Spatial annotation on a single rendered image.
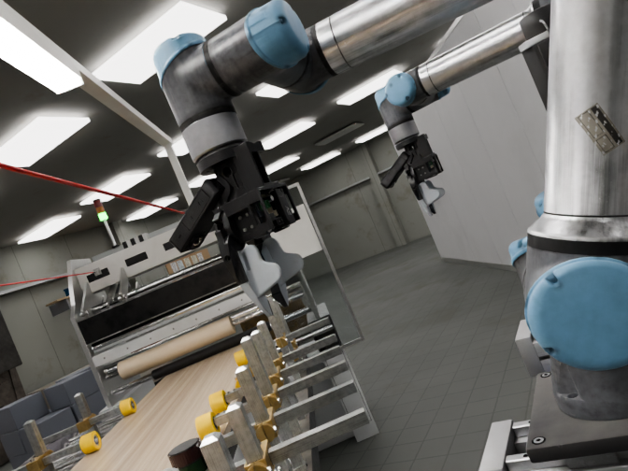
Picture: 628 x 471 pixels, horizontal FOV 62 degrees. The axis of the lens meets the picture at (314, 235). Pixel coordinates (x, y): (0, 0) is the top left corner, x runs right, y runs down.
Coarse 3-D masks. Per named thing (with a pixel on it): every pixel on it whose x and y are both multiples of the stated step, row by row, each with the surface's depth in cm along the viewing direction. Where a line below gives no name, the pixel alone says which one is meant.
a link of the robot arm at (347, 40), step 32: (384, 0) 66; (416, 0) 65; (448, 0) 64; (480, 0) 64; (320, 32) 70; (352, 32) 68; (384, 32) 67; (416, 32) 68; (320, 64) 71; (352, 64) 72
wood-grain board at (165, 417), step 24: (216, 360) 325; (168, 384) 309; (192, 384) 277; (216, 384) 251; (144, 408) 266; (168, 408) 241; (192, 408) 221; (120, 432) 235; (144, 432) 216; (168, 432) 199; (192, 432) 185; (96, 456) 208; (120, 456) 194; (144, 456) 180
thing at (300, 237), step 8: (304, 208) 344; (304, 216) 343; (296, 224) 343; (304, 224) 343; (272, 232) 343; (280, 232) 343; (288, 232) 343; (296, 232) 343; (304, 232) 343; (312, 232) 343; (280, 240) 343; (288, 240) 343; (296, 240) 343; (304, 240) 343; (312, 240) 343; (288, 248) 343; (296, 248) 343; (304, 248) 343; (312, 248) 343; (320, 248) 343; (304, 256) 343
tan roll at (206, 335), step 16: (224, 320) 346; (240, 320) 349; (192, 336) 344; (208, 336) 344; (224, 336) 347; (144, 352) 346; (160, 352) 343; (176, 352) 343; (128, 368) 342; (144, 368) 343
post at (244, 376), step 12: (240, 372) 139; (240, 384) 139; (252, 384) 139; (252, 396) 139; (252, 408) 139; (264, 408) 140; (264, 420) 139; (276, 444) 139; (276, 468) 139; (288, 468) 139
